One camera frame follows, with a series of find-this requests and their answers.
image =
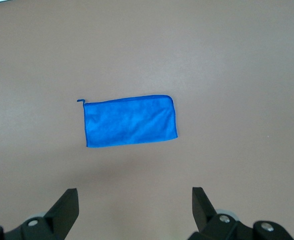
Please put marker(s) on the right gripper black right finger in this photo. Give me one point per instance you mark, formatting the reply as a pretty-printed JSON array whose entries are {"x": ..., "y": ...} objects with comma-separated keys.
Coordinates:
[{"x": 207, "y": 220}]

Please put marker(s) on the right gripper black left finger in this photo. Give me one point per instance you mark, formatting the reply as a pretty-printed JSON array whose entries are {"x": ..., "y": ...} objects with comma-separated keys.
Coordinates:
[{"x": 62, "y": 215}]

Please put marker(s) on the blue microfibre towel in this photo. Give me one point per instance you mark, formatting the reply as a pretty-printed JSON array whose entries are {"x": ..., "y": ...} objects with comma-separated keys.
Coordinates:
[{"x": 129, "y": 122}]

